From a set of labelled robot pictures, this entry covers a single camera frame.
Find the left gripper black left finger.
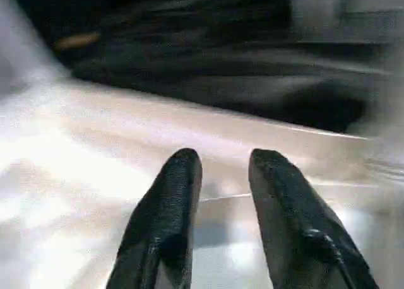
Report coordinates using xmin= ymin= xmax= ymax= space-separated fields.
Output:
xmin=105 ymin=147 xmax=203 ymax=289

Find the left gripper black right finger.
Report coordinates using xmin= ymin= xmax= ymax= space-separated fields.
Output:
xmin=248 ymin=148 xmax=380 ymax=289

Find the white plastic table top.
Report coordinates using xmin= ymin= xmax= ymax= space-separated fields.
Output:
xmin=0 ymin=76 xmax=404 ymax=289

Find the black plastic mat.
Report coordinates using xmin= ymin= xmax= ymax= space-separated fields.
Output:
xmin=12 ymin=0 xmax=404 ymax=136

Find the black speaker box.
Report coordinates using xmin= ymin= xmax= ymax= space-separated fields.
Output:
xmin=50 ymin=0 xmax=285 ymax=54

